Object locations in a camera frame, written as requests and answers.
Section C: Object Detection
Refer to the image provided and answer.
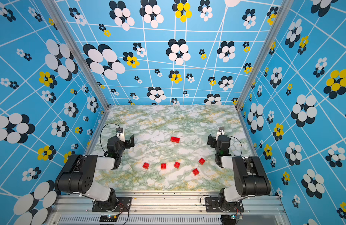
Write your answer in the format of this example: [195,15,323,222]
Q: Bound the right circuit board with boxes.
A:
[221,215,243,225]

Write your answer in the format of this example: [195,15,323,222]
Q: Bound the left aluminium corner post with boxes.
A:
[42,1,109,110]

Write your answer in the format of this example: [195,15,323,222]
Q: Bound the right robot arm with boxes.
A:
[207,135,271,212]

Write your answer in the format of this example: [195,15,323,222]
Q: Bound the right aluminium corner post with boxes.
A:
[236,0,294,111]

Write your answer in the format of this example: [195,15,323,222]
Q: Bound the aluminium corner post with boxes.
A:
[236,0,294,111]
[42,1,109,110]

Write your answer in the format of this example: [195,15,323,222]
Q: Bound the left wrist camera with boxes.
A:
[116,127,125,142]

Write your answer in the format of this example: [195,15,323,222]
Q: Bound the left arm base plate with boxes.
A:
[92,197,132,212]

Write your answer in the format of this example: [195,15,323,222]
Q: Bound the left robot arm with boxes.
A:
[55,136,126,212]

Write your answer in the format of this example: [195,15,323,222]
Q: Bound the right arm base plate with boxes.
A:
[204,197,245,213]

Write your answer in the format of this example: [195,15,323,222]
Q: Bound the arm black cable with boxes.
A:
[227,135,244,157]
[99,123,121,157]

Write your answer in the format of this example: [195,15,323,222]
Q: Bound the red long lego brick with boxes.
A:
[171,136,180,143]

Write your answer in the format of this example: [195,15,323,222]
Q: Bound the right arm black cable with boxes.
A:
[227,135,244,157]

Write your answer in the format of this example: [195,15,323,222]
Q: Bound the left black circuit board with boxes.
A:
[99,214,119,224]

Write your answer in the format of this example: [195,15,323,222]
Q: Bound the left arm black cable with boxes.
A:
[99,123,121,157]

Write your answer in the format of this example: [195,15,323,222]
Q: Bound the aluminium front rail frame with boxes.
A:
[46,191,291,225]

